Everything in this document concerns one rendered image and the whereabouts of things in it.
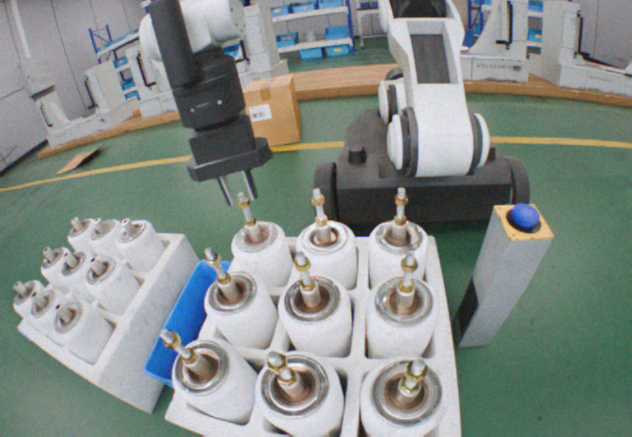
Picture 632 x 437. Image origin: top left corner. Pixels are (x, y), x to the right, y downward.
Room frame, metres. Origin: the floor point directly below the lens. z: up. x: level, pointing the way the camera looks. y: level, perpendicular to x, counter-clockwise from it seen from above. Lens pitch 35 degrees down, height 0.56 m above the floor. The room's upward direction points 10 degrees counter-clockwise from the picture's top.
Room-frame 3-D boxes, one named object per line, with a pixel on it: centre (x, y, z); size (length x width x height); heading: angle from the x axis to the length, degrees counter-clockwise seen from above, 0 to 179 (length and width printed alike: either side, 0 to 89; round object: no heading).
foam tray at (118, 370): (0.36, 0.56, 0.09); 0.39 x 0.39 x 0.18; 75
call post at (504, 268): (0.21, -0.27, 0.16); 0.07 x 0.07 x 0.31; 75
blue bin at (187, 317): (0.30, 0.29, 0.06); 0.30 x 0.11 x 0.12; 165
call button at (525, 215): (0.21, -0.27, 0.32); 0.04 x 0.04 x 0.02
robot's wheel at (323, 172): (0.66, -0.04, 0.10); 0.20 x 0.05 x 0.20; 166
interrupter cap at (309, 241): (0.33, 0.00, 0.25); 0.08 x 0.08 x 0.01
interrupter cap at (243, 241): (0.36, 0.11, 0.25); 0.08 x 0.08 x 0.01
